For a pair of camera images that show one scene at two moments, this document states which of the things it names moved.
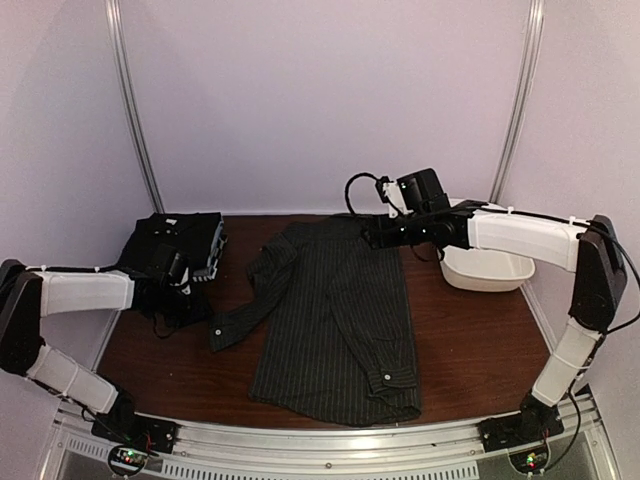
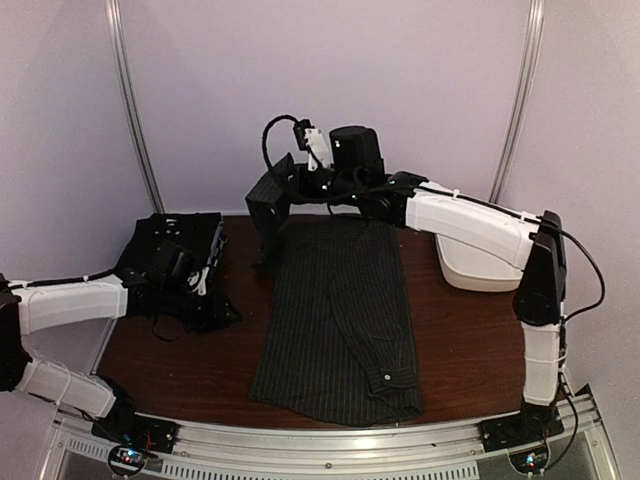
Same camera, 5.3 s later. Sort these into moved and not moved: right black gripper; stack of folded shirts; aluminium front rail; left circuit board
Moved: right black gripper
Not moved: aluminium front rail; stack of folded shirts; left circuit board
